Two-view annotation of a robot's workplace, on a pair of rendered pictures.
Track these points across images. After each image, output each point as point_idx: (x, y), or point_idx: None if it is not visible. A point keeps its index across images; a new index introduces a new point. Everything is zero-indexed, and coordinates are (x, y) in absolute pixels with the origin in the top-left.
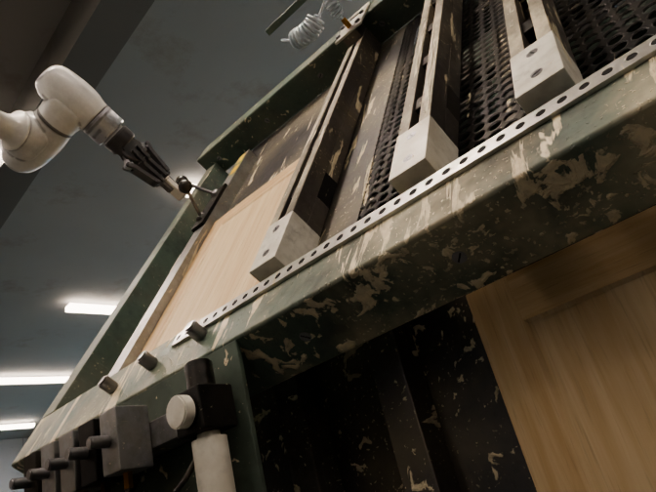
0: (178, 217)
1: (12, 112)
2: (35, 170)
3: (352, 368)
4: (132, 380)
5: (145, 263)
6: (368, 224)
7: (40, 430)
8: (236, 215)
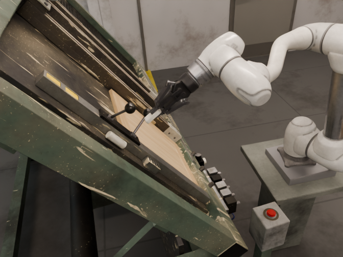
0: (99, 147)
1: (261, 63)
2: (246, 104)
3: None
4: (204, 178)
5: (152, 185)
6: (172, 122)
7: (235, 233)
8: (131, 129)
